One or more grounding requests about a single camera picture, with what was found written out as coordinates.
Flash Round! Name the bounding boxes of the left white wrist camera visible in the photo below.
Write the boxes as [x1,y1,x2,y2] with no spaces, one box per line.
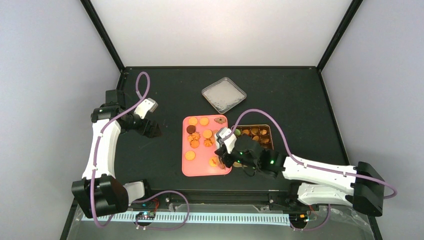
[134,98,158,119]

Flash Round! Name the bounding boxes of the dark chocolate cookie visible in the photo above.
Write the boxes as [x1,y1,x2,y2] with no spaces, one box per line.
[186,125,196,135]

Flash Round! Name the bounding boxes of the brown flower cookie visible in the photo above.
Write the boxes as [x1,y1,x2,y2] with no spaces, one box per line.
[214,117,227,125]

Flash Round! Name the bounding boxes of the yellow cookie red mark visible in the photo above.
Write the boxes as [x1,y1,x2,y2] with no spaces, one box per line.
[208,156,220,167]

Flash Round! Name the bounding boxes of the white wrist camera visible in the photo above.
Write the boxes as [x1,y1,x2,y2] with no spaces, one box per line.
[134,98,158,119]
[213,127,237,154]

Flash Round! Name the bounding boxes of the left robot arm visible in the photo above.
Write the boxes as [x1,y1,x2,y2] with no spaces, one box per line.
[71,90,161,219]

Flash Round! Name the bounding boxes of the gold cookie tin box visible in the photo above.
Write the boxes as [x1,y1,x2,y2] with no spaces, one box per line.
[233,124,278,172]

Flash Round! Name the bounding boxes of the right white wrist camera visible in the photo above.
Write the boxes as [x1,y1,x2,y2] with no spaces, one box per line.
[213,127,237,154]

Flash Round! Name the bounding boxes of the orange round cookie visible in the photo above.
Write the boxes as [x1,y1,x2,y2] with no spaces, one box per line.
[199,117,210,126]
[202,129,213,139]
[188,117,199,126]

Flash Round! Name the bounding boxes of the pink plastic tray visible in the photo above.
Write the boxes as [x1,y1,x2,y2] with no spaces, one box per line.
[181,114,232,177]

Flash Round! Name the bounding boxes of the white slotted cable duct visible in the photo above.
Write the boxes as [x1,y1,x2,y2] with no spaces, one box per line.
[112,210,291,227]

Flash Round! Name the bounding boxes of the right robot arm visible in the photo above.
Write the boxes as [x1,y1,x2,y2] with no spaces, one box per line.
[215,135,384,217]

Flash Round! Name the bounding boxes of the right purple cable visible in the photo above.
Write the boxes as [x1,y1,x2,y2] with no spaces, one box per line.
[223,109,398,232]

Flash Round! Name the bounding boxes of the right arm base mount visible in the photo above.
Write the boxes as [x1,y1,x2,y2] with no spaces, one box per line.
[267,191,320,213]

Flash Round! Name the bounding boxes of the orange swirl cookie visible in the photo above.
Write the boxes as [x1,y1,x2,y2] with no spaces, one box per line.
[203,138,214,148]

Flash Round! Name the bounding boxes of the clear plastic lid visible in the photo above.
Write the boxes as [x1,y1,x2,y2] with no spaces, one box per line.
[201,77,247,115]

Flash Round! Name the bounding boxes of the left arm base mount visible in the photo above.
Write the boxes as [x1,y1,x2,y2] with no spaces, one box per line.
[129,190,170,211]

